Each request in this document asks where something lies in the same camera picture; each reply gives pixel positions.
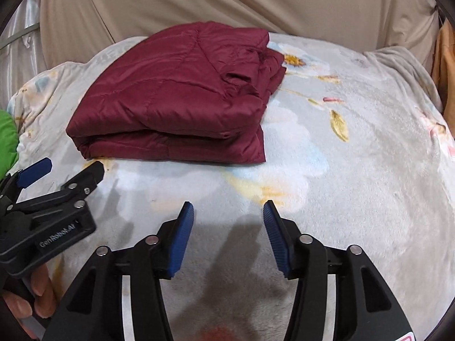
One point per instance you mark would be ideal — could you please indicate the floral fleece blanket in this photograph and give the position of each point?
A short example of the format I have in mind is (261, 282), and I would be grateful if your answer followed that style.
(355, 184)

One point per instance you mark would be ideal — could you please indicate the orange cloth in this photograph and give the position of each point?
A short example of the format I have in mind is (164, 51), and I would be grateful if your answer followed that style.
(444, 64)

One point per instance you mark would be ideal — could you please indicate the person's left hand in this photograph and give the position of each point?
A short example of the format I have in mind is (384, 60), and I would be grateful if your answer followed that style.
(44, 291)

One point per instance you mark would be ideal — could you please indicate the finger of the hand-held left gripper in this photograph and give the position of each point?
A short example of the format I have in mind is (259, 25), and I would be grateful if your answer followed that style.
(35, 170)
(87, 179)

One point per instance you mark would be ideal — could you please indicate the green cloth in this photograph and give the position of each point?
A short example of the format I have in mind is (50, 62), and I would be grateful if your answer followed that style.
(7, 142)

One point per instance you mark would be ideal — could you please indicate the grey metal rail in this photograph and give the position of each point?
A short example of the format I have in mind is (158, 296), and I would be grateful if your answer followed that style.
(21, 32)

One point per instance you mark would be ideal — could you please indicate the white satin curtain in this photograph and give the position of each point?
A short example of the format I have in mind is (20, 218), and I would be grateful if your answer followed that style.
(25, 64)

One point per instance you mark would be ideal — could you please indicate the beige sheet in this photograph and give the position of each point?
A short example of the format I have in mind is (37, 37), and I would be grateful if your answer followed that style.
(213, 0)

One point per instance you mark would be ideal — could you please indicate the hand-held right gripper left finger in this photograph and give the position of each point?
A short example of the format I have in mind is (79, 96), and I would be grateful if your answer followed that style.
(179, 245)

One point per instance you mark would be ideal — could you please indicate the maroon quilted jacket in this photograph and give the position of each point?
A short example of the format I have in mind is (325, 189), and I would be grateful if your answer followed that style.
(170, 88)

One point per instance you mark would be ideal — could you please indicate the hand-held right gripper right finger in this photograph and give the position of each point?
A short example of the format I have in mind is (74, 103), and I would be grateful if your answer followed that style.
(277, 245)

